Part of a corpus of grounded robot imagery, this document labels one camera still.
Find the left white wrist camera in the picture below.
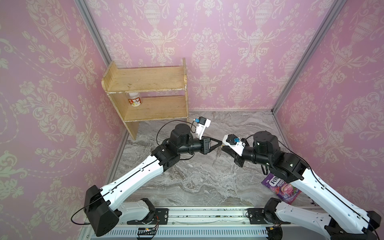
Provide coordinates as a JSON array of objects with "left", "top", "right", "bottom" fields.
[{"left": 194, "top": 117, "right": 211, "bottom": 140}]

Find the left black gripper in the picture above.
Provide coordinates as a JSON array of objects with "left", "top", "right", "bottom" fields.
[{"left": 177, "top": 135, "right": 223, "bottom": 154}]

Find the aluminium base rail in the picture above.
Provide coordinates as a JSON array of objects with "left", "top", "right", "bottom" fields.
[{"left": 100, "top": 207, "right": 331, "bottom": 240}]

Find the wooden two-tier shelf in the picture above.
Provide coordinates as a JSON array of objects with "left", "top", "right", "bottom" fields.
[{"left": 101, "top": 59, "right": 189, "bottom": 140}]

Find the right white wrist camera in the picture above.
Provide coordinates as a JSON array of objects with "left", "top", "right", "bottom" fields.
[{"left": 222, "top": 134, "right": 246, "bottom": 156}]

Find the small white jar red label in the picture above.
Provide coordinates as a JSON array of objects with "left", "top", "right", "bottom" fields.
[{"left": 128, "top": 93, "right": 142, "bottom": 107}]

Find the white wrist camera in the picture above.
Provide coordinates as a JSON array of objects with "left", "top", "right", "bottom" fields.
[
  {"left": 194, "top": 117, "right": 211, "bottom": 140},
  {"left": 222, "top": 134, "right": 246, "bottom": 156}
]

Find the purple candy packet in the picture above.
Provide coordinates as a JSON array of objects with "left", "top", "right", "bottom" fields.
[{"left": 262, "top": 173, "right": 301, "bottom": 204}]

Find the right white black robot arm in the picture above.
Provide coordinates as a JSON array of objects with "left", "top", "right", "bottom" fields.
[{"left": 223, "top": 131, "right": 382, "bottom": 240}]

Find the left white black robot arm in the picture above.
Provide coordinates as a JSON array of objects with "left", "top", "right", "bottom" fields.
[{"left": 81, "top": 117, "right": 222, "bottom": 237}]

